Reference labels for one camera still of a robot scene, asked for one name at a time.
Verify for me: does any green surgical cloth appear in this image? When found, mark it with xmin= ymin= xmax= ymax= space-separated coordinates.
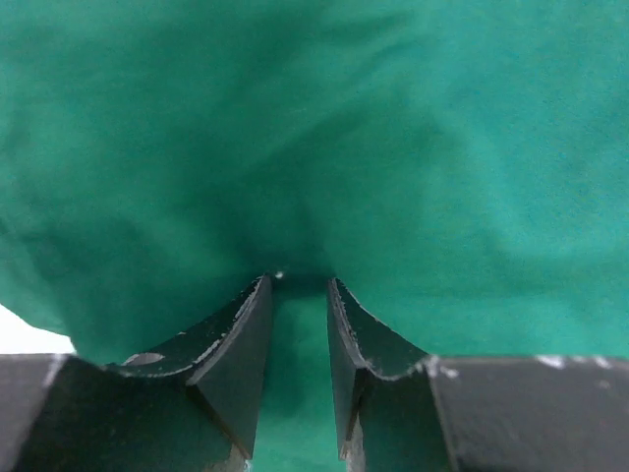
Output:
xmin=1 ymin=1 xmax=628 ymax=471

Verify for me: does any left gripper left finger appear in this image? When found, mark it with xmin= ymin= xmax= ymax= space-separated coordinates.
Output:
xmin=107 ymin=275 xmax=272 ymax=459

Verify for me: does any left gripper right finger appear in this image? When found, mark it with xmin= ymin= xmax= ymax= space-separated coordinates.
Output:
xmin=327 ymin=278 xmax=437 ymax=462

